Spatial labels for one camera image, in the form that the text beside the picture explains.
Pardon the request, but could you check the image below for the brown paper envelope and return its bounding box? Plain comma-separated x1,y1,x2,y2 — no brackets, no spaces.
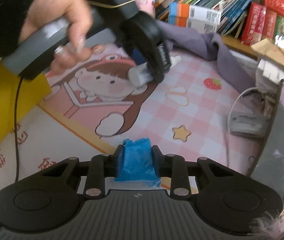
250,38,284,69

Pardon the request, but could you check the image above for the red dictionary book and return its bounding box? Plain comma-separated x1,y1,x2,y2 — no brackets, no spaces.
241,2,267,46

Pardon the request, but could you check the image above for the blue packet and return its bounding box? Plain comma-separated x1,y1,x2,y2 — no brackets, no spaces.
114,138,161,187

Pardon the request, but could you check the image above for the orange blue white box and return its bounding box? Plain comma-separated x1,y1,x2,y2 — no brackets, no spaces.
167,3,221,34

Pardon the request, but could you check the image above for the yellow cardboard box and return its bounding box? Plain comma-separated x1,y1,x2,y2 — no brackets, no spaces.
0,62,51,142

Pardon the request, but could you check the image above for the grey power adapter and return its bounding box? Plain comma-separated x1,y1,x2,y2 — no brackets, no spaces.
230,112,270,138

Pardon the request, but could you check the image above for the purple cloth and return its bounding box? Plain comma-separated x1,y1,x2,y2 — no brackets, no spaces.
157,21,255,93

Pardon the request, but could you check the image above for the white charging cable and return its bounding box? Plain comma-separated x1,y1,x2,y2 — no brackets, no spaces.
225,87,260,168

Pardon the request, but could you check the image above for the black smartphone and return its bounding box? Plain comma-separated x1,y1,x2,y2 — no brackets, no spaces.
249,80,284,196

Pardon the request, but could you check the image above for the white spray bottle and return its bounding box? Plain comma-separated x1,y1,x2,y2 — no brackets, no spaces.
127,55,182,88

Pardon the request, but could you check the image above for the pink cartoon tablecloth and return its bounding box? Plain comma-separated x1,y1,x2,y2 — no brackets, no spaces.
0,42,282,198

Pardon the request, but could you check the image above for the person left hand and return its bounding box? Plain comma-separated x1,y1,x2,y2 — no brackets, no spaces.
19,0,105,75

